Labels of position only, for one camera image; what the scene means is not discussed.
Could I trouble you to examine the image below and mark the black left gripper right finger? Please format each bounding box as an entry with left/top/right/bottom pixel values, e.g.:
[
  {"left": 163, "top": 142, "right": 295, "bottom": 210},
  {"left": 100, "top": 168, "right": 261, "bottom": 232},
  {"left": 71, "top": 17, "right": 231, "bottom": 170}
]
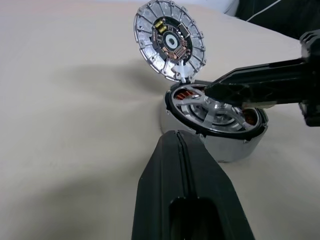
[{"left": 177, "top": 129, "right": 256, "bottom": 240}]

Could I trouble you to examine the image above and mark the silver spoked rotor black rim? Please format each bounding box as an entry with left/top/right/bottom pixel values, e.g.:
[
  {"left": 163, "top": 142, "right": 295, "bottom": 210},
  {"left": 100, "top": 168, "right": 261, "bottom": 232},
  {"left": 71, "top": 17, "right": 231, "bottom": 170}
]
[{"left": 164, "top": 83, "right": 266, "bottom": 140}]

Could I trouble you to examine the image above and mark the white cable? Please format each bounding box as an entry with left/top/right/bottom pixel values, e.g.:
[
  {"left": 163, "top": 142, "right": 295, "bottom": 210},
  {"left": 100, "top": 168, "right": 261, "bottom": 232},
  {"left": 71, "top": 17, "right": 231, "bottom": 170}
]
[{"left": 245, "top": 0, "right": 272, "bottom": 23}]

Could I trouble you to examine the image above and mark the small grey object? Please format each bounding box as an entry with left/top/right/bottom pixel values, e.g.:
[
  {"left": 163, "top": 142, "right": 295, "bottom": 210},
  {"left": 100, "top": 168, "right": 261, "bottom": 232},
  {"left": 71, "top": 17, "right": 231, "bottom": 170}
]
[{"left": 159, "top": 79, "right": 269, "bottom": 164}]

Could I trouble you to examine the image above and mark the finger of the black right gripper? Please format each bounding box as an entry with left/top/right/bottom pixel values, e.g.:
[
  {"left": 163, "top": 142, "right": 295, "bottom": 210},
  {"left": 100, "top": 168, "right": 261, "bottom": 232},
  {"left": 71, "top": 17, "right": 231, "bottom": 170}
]
[
  {"left": 214, "top": 57, "right": 310, "bottom": 85},
  {"left": 204, "top": 74, "right": 310, "bottom": 106}
]

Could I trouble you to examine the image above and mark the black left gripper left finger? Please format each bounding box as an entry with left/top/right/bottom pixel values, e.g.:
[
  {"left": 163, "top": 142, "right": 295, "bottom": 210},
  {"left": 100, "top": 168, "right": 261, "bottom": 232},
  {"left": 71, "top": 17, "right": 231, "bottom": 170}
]
[{"left": 131, "top": 129, "right": 199, "bottom": 240}]

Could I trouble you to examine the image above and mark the silver motor cover circuit board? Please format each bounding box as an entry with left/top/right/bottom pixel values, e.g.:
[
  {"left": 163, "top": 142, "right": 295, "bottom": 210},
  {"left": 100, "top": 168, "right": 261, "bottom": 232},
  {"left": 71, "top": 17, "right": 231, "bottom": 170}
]
[{"left": 133, "top": 0, "right": 206, "bottom": 83}]

